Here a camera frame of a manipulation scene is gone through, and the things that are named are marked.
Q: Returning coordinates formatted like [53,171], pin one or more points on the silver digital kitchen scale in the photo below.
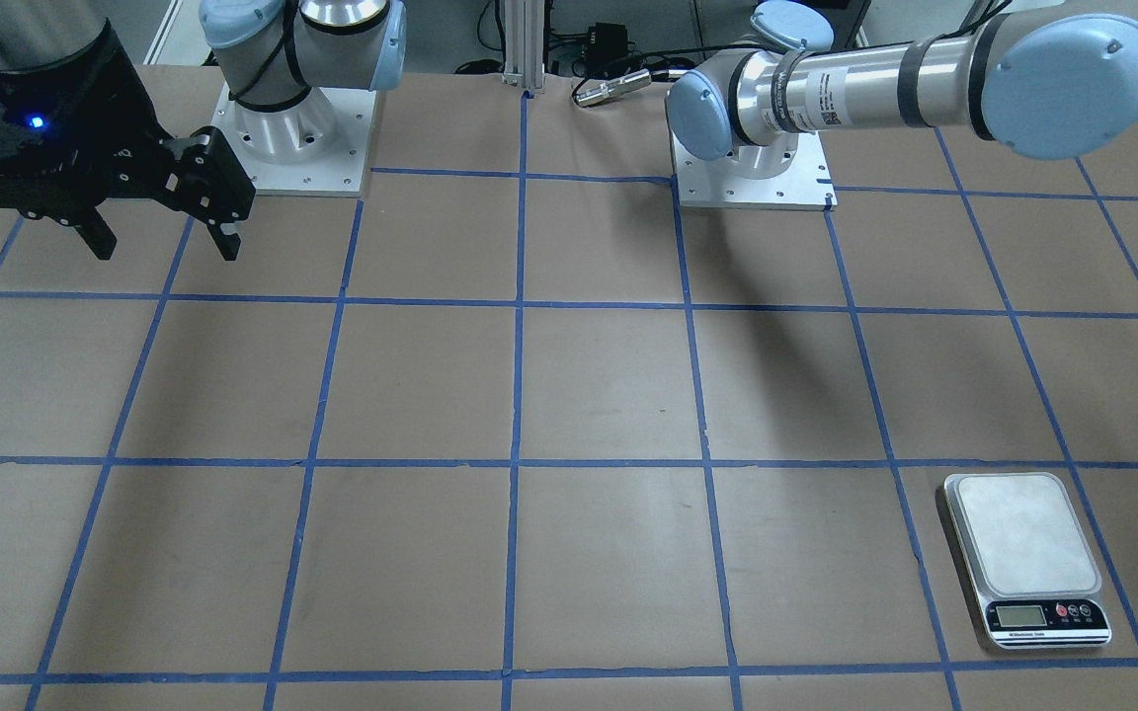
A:
[1031,570]

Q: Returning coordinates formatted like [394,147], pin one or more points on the aluminium frame post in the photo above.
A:
[523,39]

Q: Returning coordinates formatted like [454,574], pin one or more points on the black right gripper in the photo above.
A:
[126,120]

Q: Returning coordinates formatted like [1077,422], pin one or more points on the silver metal cylinder connector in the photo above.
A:
[612,89]

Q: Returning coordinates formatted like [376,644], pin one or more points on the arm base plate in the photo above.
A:
[791,174]
[320,148]

